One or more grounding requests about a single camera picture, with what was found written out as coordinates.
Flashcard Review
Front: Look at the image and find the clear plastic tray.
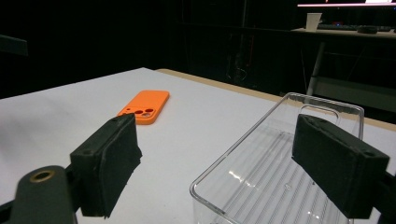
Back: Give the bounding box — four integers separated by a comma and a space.
190, 91, 365, 224

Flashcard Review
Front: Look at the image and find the black keyboard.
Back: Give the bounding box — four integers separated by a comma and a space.
317, 22, 393, 32

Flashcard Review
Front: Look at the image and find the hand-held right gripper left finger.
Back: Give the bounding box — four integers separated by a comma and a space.
69, 113, 143, 217

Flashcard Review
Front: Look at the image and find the white paper cup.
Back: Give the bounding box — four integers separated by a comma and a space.
305, 12, 323, 33

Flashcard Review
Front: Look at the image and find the orange phone case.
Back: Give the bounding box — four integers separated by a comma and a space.
117, 90, 171, 126

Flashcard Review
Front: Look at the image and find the light wooden desk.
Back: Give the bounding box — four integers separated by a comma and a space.
290, 27, 396, 114

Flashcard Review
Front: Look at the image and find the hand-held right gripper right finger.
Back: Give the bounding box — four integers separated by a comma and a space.
291, 114, 390, 218

